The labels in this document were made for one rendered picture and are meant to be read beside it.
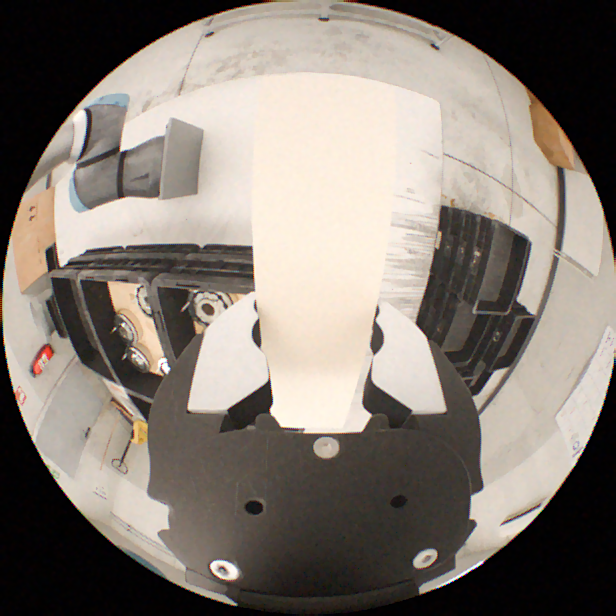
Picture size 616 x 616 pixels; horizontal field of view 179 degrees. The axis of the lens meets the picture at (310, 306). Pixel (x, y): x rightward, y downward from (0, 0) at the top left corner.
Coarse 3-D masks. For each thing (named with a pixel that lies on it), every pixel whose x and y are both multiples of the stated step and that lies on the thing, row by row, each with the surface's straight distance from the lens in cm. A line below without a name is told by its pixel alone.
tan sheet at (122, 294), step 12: (120, 288) 64; (132, 288) 59; (120, 300) 66; (132, 300) 62; (132, 312) 64; (144, 324) 63; (144, 336) 67; (156, 336) 63; (156, 348) 66; (156, 360) 71
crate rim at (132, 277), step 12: (84, 276) 58; (96, 276) 53; (108, 276) 48; (120, 276) 45; (132, 276) 42; (144, 276) 41; (84, 300) 64; (156, 324) 44; (96, 336) 68; (108, 360) 72; (168, 360) 49; (120, 384) 79; (144, 396) 73
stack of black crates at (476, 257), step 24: (456, 216) 112; (480, 216) 98; (456, 240) 111; (480, 240) 98; (504, 240) 113; (528, 240) 114; (432, 264) 128; (456, 264) 109; (480, 264) 96; (504, 264) 118; (456, 288) 108; (480, 288) 94; (504, 288) 120; (480, 312) 101; (504, 312) 116
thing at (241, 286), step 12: (168, 276) 38; (180, 276) 37; (192, 276) 36; (204, 276) 35; (216, 276) 35; (156, 288) 39; (192, 288) 35; (204, 288) 34; (216, 288) 33; (228, 288) 32; (240, 288) 31; (252, 288) 31; (156, 300) 40; (156, 312) 42; (168, 336) 44; (168, 348) 46; (300, 432) 59
